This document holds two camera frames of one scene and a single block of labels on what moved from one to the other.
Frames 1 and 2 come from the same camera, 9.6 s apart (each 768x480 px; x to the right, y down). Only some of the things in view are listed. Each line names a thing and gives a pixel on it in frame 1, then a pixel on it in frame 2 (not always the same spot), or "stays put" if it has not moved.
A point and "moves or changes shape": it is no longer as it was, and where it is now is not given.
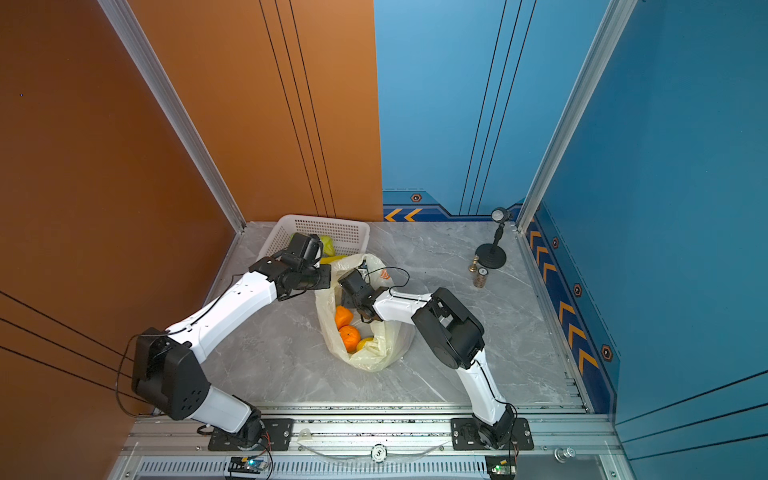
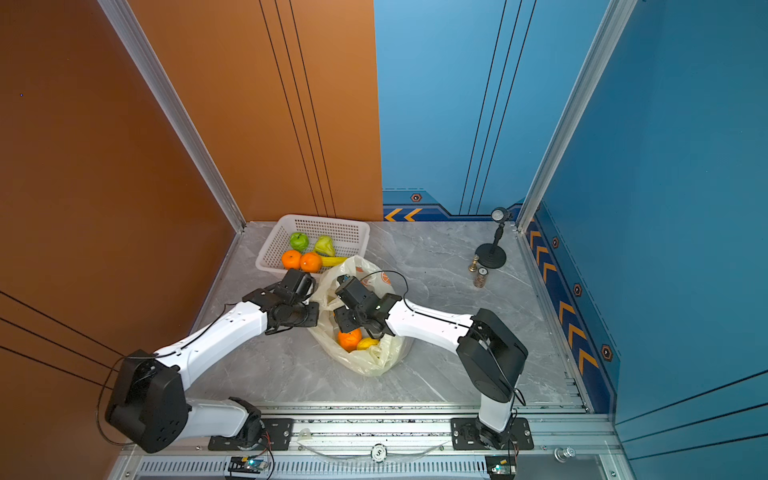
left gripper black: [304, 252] to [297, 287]
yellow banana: [329, 260] stays put
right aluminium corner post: [610, 32] stays put
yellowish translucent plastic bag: [391, 339] moves or changes shape
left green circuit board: [249, 465] stays put
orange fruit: [350, 336] stays put
